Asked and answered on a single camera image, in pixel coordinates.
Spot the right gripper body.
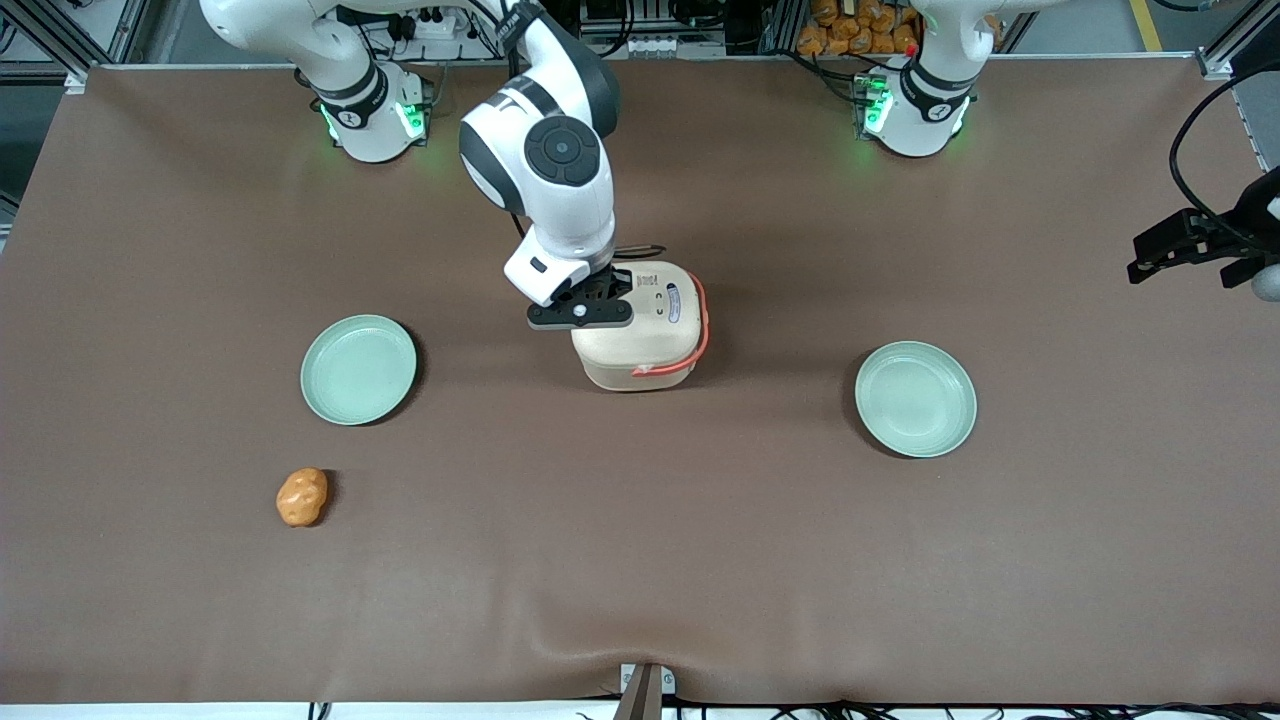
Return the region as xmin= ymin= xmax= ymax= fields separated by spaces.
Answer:
xmin=503 ymin=230 xmax=635 ymax=332

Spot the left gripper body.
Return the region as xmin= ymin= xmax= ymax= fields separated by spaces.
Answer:
xmin=1215 ymin=168 xmax=1280 ymax=304

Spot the cream rice cooker orange handle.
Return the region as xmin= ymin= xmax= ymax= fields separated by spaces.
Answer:
xmin=570 ymin=261 xmax=711 ymax=393

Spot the pale green round plate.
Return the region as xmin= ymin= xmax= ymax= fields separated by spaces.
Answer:
xmin=854 ymin=341 xmax=978 ymax=460
xmin=300 ymin=314 xmax=418 ymax=427

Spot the white power strip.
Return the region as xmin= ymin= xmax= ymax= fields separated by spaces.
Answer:
xmin=392 ymin=8 xmax=473 ymax=48

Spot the brown table mat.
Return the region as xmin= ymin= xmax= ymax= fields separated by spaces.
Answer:
xmin=0 ymin=55 xmax=1280 ymax=707

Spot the orange bread roll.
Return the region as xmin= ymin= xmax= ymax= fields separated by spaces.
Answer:
xmin=276 ymin=467 xmax=330 ymax=528

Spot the bag of orange bread rolls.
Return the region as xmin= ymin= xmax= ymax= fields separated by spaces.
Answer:
xmin=796 ymin=0 xmax=922 ymax=58

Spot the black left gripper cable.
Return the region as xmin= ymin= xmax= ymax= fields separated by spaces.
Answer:
xmin=1169 ymin=70 xmax=1280 ymax=253

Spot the aluminium frame profile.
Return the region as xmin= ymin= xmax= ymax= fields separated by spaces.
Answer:
xmin=1195 ymin=0 xmax=1280 ymax=83
xmin=0 ymin=0 xmax=151 ymax=83

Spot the metal camera post bracket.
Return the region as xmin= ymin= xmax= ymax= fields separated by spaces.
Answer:
xmin=612 ymin=662 xmax=677 ymax=720

